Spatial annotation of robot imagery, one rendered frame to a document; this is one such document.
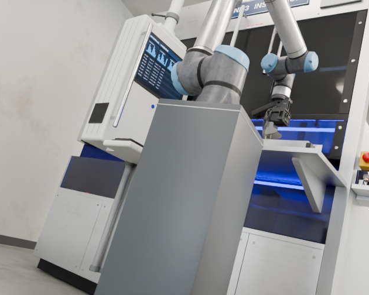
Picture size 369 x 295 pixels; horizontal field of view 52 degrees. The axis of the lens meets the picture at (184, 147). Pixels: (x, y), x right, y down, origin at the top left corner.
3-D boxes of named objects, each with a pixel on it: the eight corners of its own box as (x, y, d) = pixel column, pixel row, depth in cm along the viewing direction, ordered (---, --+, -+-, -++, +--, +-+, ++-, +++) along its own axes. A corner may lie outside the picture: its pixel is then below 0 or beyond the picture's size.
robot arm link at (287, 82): (274, 63, 167) (283, 73, 172) (269, 85, 164) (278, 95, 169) (290, 61, 161) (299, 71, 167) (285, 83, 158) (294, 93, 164)
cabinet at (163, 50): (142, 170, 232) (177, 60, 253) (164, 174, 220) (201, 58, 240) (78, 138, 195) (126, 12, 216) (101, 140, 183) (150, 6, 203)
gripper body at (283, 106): (281, 120, 154) (287, 93, 157) (262, 120, 159) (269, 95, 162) (288, 128, 159) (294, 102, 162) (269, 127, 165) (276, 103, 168)
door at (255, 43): (196, 115, 233) (220, 34, 248) (264, 115, 203) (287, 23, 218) (195, 115, 232) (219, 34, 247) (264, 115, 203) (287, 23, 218)
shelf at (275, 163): (220, 176, 212) (221, 172, 213) (351, 192, 168) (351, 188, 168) (169, 143, 177) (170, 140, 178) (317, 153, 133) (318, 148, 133)
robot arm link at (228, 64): (226, 78, 105) (238, 37, 109) (191, 82, 115) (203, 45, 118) (249, 98, 113) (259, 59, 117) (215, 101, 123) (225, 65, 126)
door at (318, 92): (265, 115, 203) (287, 23, 218) (349, 115, 175) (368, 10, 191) (265, 115, 202) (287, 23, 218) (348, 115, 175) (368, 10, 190)
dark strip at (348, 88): (330, 156, 172) (358, 11, 193) (340, 157, 170) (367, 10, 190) (329, 155, 172) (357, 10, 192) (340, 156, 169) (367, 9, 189)
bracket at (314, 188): (314, 212, 166) (319, 184, 169) (321, 213, 164) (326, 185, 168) (284, 189, 141) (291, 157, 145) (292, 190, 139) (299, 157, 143)
